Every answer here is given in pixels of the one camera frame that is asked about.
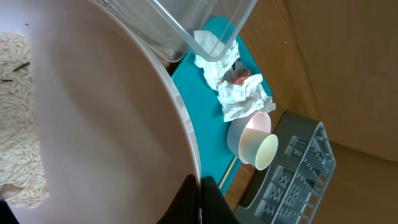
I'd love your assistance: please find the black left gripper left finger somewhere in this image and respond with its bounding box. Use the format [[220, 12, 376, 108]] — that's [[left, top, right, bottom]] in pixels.
[[157, 174, 200, 224]]

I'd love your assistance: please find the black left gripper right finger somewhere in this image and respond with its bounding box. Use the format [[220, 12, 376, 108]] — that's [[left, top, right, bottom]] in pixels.
[[201, 176, 239, 224]]

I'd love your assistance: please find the pink plate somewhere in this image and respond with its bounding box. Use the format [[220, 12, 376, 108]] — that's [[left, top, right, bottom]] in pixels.
[[1, 0, 200, 223]]

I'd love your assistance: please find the red wrapper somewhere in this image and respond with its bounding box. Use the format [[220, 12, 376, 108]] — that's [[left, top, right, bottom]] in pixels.
[[232, 68, 252, 85]]

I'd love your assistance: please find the white napkin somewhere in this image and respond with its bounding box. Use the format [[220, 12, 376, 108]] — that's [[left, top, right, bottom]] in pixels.
[[194, 40, 276, 122]]

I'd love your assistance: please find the pile of rice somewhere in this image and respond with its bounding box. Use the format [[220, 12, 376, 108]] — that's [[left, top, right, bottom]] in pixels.
[[1, 32, 49, 208]]

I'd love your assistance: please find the grey plastic dishwasher rack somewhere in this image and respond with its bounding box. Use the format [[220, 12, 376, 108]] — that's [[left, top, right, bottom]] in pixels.
[[234, 111, 336, 224]]

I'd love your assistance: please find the wooden chopstick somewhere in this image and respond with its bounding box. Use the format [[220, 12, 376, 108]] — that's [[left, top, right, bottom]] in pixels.
[[218, 156, 237, 190]]

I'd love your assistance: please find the pale green cup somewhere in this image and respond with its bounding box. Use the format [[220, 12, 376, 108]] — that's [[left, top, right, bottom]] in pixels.
[[240, 128, 279, 170]]

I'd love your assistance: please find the pink bowl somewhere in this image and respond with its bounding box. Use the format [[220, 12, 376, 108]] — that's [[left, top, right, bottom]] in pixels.
[[226, 111, 272, 164]]

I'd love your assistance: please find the clear plastic bin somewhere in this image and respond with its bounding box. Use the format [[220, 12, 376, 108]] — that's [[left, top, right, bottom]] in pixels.
[[98, 0, 257, 62]]

